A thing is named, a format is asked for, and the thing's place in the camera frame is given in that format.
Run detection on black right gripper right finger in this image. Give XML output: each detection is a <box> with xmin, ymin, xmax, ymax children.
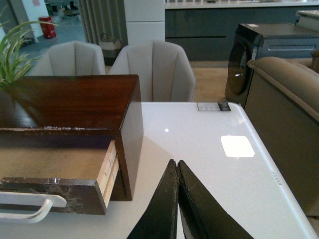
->
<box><xmin>177</xmin><ymin>160</ymin><xmax>252</xmax><ymax>239</ymax></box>

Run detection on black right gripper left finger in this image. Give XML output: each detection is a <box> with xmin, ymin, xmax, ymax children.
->
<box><xmin>128</xmin><ymin>159</ymin><xmax>178</xmax><ymax>239</ymax></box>

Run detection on brown wooden drawer cabinet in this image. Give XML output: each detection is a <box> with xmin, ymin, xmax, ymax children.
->
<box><xmin>0</xmin><ymin>75</ymin><xmax>144</xmax><ymax>201</ymax></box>

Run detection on black white label sticker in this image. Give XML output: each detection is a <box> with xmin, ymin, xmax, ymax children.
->
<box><xmin>197</xmin><ymin>102</ymin><xmax>231</xmax><ymax>112</ymax></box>

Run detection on beige sofa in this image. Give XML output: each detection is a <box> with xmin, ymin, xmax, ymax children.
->
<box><xmin>244</xmin><ymin>58</ymin><xmax>319</xmax><ymax>217</ymax></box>

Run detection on beige chair right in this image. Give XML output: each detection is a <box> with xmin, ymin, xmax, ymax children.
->
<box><xmin>108</xmin><ymin>40</ymin><xmax>196</xmax><ymax>102</ymax></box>

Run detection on beige chair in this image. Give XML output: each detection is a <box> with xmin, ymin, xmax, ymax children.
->
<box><xmin>28</xmin><ymin>41</ymin><xmax>106</xmax><ymax>76</ymax></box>
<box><xmin>108</xmin><ymin>40</ymin><xmax>196</xmax><ymax>102</ymax></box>

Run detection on woven basket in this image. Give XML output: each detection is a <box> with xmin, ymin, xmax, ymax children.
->
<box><xmin>99</xmin><ymin>33</ymin><xmax>122</xmax><ymax>66</ymax></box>

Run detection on black washing machine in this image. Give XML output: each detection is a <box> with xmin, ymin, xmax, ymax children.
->
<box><xmin>225</xmin><ymin>23</ymin><xmax>319</xmax><ymax>107</ymax></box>

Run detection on dark grey counter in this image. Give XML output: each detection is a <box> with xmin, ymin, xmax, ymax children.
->
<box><xmin>164</xmin><ymin>0</ymin><xmax>319</xmax><ymax>61</ymax></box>

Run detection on beige chair left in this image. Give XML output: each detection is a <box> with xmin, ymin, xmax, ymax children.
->
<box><xmin>28</xmin><ymin>41</ymin><xmax>106</xmax><ymax>76</ymax></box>

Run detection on spider plant in white pot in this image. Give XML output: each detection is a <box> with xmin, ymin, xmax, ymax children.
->
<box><xmin>0</xmin><ymin>20</ymin><xmax>56</xmax><ymax>88</ymax></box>

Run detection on red bin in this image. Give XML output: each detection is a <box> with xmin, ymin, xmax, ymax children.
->
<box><xmin>39</xmin><ymin>16</ymin><xmax>56</xmax><ymax>39</ymax></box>

